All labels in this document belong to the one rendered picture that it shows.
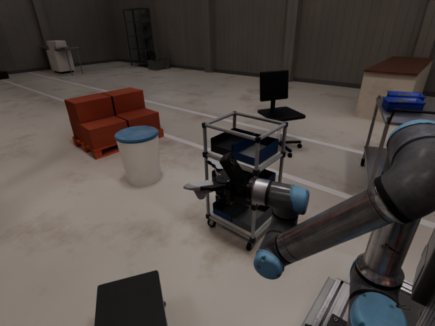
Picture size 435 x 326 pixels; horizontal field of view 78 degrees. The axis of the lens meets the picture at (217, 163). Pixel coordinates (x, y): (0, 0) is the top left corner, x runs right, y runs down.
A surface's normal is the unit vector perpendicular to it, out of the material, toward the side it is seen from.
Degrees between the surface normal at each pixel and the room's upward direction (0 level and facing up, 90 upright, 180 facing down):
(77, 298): 0
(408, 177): 47
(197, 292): 0
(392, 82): 90
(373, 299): 8
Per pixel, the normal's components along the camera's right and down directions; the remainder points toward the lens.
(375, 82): -0.64, 0.36
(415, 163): -0.64, -0.51
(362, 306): -0.07, -0.83
